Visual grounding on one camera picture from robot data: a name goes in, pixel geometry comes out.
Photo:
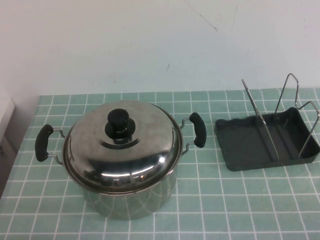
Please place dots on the white box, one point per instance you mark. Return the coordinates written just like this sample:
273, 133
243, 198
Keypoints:
7, 125

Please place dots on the steel pot lid black knob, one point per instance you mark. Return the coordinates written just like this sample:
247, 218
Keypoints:
140, 170

